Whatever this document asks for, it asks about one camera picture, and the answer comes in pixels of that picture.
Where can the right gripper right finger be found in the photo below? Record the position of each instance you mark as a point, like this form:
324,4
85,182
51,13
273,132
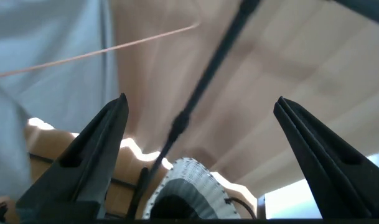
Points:
348,193

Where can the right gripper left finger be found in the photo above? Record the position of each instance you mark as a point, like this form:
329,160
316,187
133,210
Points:
68,193

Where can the pink clothes hanger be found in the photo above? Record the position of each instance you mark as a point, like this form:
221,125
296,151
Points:
83,55

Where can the pale grey shorts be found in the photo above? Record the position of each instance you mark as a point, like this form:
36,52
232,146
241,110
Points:
52,31

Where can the white laundry basket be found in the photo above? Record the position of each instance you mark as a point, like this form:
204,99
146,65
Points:
189,171

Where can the black clothes rack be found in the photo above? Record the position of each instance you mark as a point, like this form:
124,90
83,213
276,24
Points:
220,53

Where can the beige curtain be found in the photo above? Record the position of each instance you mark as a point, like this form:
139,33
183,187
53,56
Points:
301,77

